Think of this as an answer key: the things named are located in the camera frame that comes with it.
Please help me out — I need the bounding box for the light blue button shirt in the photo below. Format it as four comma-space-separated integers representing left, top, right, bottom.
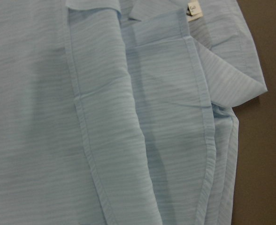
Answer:
0, 0, 267, 225

